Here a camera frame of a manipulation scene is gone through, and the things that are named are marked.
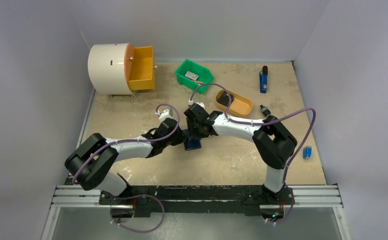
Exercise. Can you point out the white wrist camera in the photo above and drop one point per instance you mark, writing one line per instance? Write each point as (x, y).
(196, 107)
(166, 114)

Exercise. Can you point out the green plastic bin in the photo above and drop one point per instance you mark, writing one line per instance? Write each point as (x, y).
(205, 75)

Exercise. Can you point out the small black marker cap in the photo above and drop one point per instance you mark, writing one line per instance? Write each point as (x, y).
(264, 111)

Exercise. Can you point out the small blue object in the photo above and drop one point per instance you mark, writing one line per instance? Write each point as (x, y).
(307, 152)

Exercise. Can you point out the tan oval tray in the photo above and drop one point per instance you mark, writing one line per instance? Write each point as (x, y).
(240, 107)

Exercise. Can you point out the small box in bin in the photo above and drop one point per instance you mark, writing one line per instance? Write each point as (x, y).
(192, 76)

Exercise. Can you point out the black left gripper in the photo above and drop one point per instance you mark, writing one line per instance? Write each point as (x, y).
(180, 138)

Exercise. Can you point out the navy blue card holder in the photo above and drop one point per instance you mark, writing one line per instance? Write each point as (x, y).
(190, 143)

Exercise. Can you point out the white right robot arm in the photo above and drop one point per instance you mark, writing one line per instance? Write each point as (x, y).
(274, 143)

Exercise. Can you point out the blue stapler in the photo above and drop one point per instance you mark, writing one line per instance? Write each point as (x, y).
(263, 79)

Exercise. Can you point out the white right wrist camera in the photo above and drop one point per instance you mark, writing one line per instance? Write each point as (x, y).
(196, 107)

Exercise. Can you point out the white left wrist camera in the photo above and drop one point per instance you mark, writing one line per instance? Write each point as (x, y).
(166, 114)

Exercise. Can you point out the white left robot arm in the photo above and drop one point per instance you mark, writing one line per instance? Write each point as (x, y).
(90, 164)

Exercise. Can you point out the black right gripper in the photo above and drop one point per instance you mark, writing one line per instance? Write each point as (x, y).
(194, 131)

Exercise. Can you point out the black credit card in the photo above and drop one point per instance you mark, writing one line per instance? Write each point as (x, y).
(225, 99)

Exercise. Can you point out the yellow open drawer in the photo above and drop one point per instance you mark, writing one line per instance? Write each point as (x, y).
(143, 72)

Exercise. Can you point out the white cylindrical drawer cabinet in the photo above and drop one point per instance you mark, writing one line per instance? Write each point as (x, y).
(109, 68)

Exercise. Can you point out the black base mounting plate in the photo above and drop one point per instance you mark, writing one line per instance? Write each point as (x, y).
(250, 200)

